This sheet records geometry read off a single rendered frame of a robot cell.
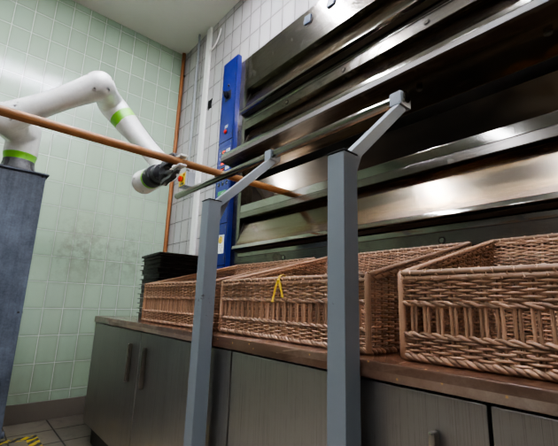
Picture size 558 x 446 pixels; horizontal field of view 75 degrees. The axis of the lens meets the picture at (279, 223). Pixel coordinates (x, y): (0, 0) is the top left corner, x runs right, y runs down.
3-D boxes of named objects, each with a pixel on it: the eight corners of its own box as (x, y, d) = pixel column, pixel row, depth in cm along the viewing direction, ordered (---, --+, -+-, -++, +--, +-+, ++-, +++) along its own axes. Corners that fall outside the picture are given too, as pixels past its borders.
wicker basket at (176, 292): (235, 319, 183) (238, 265, 189) (318, 327, 141) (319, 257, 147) (137, 320, 152) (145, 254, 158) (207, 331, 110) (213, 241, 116)
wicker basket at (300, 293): (327, 328, 139) (327, 256, 145) (484, 344, 96) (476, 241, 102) (214, 332, 109) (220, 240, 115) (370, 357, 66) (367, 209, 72)
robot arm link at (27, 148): (-9, 152, 156) (-1, 111, 160) (11, 165, 171) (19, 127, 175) (24, 155, 158) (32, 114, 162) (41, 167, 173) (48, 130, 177)
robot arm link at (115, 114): (88, 95, 171) (110, 80, 174) (96, 108, 183) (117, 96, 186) (112, 123, 169) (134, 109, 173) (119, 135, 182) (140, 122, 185)
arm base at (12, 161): (-8, 179, 174) (-5, 167, 175) (29, 187, 183) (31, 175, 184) (-3, 165, 154) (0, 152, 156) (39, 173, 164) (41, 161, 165)
